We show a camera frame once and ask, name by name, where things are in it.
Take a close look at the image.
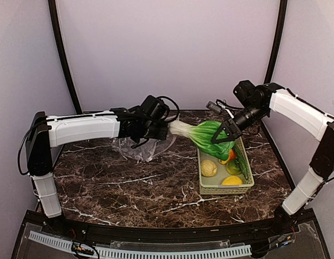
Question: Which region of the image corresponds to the clear dotted zip top bag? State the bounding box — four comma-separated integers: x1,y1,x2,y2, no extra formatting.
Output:
112,118,176,162

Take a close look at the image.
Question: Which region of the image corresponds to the green cucumber toy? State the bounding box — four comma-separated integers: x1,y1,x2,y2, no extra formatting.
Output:
235,150,250,180

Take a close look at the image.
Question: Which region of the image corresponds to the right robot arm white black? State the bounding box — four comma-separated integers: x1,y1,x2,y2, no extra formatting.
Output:
211,80,334,234

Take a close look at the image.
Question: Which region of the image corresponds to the white slotted cable duct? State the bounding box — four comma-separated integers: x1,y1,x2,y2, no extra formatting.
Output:
28,230,252,258

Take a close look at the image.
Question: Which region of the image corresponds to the yellow lemon toy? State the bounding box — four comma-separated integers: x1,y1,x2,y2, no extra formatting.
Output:
221,176,243,186

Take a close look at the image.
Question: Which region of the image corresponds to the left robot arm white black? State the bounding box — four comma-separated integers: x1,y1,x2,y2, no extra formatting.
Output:
23,95,170,235

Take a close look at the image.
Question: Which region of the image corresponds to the left black frame post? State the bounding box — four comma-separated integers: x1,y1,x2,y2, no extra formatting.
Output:
47,0,83,114

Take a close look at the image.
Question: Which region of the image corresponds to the black front rail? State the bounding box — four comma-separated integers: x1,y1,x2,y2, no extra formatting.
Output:
23,209,314,244

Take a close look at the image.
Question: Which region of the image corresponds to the right black frame post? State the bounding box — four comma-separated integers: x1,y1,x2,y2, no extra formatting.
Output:
263,0,288,84

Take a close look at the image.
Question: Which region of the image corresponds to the pale green plastic basket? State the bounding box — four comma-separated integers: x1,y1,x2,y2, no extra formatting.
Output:
197,138,254,195

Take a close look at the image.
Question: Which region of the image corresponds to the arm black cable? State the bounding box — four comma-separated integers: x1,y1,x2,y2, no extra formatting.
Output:
17,96,181,176
288,88,334,187

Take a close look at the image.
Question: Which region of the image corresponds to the beige wrinkled round food toy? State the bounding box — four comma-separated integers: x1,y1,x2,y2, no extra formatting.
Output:
201,160,217,178

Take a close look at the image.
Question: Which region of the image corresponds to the bok choy toy green white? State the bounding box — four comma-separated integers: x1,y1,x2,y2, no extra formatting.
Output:
169,120,235,161

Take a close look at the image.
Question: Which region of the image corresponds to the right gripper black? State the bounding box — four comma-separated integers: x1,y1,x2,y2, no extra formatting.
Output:
212,102,268,143

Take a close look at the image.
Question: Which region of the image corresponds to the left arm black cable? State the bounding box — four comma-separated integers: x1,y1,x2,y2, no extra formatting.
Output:
17,96,181,176

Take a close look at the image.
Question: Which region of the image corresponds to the black frame post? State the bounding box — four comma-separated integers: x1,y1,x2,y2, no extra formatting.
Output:
47,0,83,114
263,0,288,84

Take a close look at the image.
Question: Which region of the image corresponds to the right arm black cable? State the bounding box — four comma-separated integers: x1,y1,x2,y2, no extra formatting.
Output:
288,88,334,187

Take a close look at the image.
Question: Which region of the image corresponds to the orange yellow pepper toy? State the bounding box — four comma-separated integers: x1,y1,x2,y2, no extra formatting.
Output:
219,149,237,165

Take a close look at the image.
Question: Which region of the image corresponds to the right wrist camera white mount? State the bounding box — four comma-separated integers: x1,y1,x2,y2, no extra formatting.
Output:
206,101,234,118

